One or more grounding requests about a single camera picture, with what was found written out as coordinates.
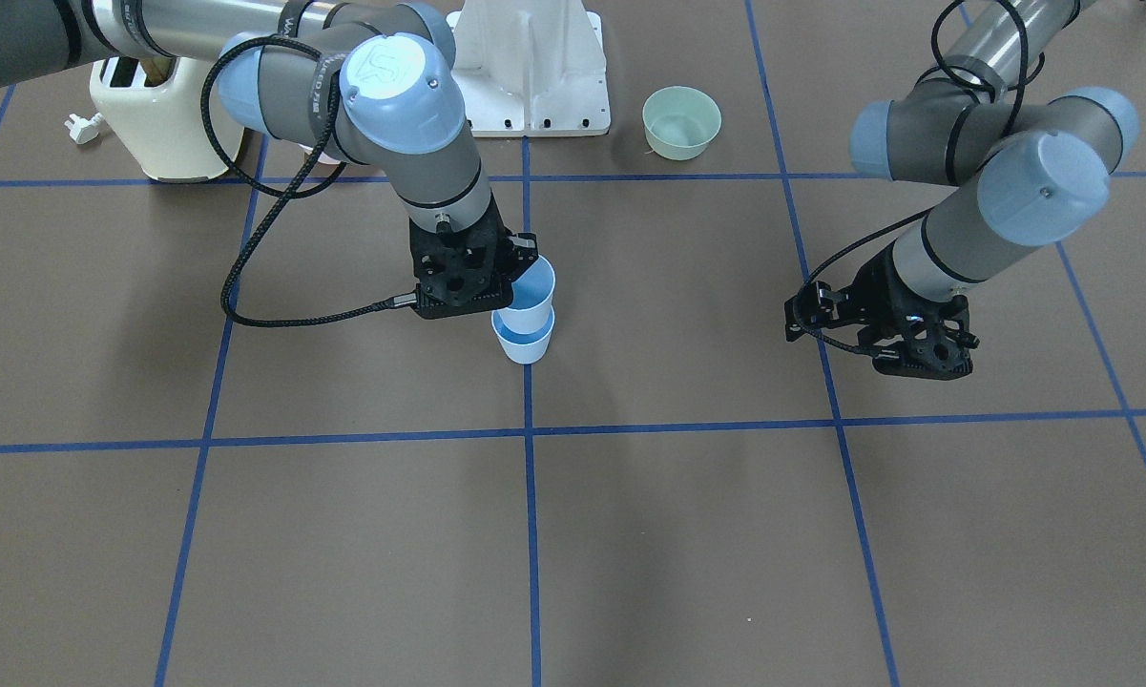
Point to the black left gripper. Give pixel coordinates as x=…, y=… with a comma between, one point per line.
x=875, y=289

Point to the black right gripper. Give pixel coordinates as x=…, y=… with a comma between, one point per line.
x=522, y=247

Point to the light blue cup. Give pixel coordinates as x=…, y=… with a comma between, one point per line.
x=533, y=299
x=523, y=347

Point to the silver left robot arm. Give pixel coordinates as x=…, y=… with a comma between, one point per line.
x=1021, y=177

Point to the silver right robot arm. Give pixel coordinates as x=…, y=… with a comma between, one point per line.
x=373, y=85

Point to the green bowl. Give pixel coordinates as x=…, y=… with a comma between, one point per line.
x=680, y=122

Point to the cream toaster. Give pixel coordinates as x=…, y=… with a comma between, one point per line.
x=160, y=125

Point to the bread slice in toaster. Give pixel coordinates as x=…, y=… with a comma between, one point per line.
x=157, y=70

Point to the white toaster plug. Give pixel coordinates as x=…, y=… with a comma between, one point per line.
x=84, y=130

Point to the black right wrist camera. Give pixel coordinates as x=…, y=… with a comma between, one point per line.
x=458, y=282

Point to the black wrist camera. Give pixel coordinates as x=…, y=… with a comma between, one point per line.
x=458, y=282
x=924, y=339

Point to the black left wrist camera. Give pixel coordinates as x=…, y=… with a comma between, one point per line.
x=924, y=339

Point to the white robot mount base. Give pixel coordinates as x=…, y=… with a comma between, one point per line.
x=531, y=68

